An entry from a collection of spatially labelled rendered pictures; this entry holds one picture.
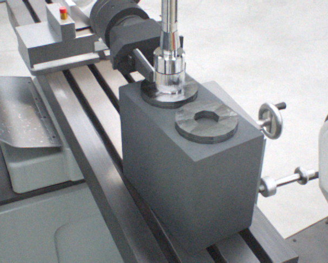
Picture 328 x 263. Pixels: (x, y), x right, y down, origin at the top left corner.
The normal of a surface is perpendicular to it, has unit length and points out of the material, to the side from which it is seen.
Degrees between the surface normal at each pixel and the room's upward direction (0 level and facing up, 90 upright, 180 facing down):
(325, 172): 90
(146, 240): 0
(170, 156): 90
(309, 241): 0
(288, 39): 0
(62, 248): 90
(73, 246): 90
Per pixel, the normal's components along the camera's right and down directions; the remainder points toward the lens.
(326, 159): -0.85, 0.31
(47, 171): 0.40, 0.55
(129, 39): 0.04, -0.77
